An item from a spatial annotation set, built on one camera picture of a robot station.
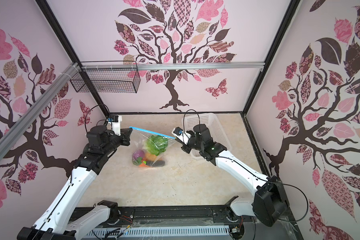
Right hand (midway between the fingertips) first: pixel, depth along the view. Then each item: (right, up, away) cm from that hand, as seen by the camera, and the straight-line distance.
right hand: (179, 134), depth 77 cm
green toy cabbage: (-12, -5, -4) cm, 13 cm away
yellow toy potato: (-17, -13, +6) cm, 22 cm away
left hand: (-24, +2, -4) cm, 25 cm away
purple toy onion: (-23, -12, +2) cm, 26 cm away
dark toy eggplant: (-13, -15, +1) cm, 20 cm away
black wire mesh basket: (-62, +35, +21) cm, 74 cm away
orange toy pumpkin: (-20, -17, +3) cm, 27 cm away
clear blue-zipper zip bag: (-22, -3, +1) cm, 22 cm away
